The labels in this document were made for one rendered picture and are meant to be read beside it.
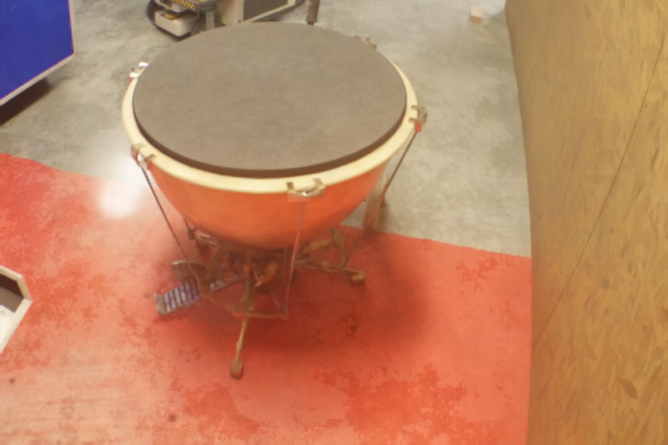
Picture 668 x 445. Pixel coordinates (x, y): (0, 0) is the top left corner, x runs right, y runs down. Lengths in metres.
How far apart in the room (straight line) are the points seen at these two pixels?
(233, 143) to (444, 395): 1.00
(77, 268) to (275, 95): 1.09
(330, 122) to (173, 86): 0.40
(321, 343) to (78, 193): 1.16
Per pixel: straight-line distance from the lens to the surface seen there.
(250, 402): 1.82
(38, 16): 2.92
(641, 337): 1.22
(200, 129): 1.35
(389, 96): 1.48
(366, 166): 1.30
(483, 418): 1.88
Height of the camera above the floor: 1.59
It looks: 41 degrees down
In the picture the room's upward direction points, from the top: 7 degrees clockwise
